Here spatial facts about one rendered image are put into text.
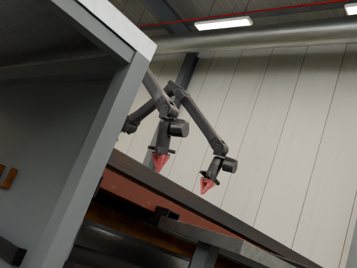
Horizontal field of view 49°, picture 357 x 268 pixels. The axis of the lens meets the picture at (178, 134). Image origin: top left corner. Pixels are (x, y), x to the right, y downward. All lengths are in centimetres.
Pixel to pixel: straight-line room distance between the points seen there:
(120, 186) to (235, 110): 999
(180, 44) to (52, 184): 1034
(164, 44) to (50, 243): 1091
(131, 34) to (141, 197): 46
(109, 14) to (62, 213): 37
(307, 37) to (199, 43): 296
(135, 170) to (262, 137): 916
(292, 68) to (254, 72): 110
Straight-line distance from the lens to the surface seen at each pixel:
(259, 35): 970
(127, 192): 104
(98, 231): 201
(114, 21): 78
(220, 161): 194
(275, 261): 102
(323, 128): 967
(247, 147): 1022
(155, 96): 165
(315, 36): 912
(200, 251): 99
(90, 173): 74
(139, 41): 81
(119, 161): 101
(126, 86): 78
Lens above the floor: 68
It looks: 16 degrees up
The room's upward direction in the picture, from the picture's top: 21 degrees clockwise
